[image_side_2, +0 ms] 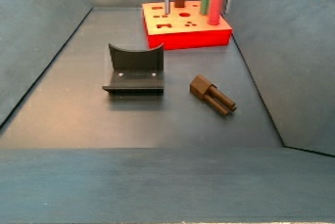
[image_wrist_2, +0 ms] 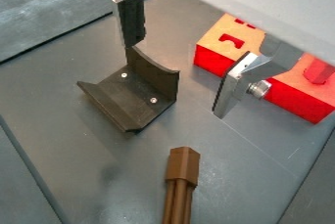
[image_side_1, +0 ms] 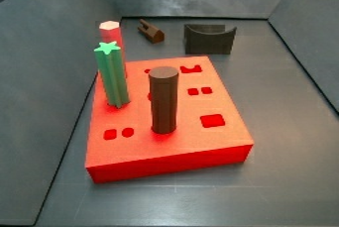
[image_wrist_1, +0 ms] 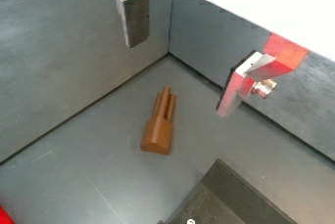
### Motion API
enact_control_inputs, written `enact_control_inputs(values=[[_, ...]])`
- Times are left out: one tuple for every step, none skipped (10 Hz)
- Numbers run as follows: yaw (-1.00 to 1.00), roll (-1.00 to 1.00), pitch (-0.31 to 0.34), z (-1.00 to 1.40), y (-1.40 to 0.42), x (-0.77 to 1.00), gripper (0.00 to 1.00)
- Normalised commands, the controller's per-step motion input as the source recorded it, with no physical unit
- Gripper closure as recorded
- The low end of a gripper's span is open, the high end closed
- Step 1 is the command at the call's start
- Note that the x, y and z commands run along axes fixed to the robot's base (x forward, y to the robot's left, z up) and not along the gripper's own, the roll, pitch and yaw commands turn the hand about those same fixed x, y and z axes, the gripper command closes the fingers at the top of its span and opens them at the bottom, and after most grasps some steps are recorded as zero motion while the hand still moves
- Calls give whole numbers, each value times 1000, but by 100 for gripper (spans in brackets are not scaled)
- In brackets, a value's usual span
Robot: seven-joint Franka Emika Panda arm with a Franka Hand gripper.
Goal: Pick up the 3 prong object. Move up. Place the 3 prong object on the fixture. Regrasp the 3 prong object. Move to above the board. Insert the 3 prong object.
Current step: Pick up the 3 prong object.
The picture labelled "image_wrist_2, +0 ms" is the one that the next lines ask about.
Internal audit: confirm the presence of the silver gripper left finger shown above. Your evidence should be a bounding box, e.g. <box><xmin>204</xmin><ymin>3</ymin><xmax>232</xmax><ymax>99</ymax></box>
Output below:
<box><xmin>112</xmin><ymin>0</ymin><xmax>144</xmax><ymax>48</ymax></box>

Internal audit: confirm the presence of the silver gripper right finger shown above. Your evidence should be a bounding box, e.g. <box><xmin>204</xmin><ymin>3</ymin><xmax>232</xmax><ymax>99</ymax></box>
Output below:
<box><xmin>211</xmin><ymin>34</ymin><xmax>304</xmax><ymax>118</ymax></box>

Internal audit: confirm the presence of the brown three prong object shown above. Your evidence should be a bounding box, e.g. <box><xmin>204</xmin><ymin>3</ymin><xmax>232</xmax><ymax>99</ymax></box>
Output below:
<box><xmin>161</xmin><ymin>147</ymin><xmax>199</xmax><ymax>224</ymax></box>

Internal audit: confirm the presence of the red peg board block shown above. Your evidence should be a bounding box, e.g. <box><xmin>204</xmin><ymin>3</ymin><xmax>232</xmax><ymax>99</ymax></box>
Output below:
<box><xmin>194</xmin><ymin>14</ymin><xmax>335</xmax><ymax>123</ymax></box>

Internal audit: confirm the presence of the black curved fixture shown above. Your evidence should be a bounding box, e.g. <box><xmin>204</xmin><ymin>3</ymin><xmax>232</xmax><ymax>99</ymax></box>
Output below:
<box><xmin>77</xmin><ymin>47</ymin><xmax>179</xmax><ymax>132</ymax></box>

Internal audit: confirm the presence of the red hexagonal peg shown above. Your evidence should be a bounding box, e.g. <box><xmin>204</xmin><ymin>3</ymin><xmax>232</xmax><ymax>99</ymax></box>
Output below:
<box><xmin>304</xmin><ymin>58</ymin><xmax>335</xmax><ymax>85</ymax></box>

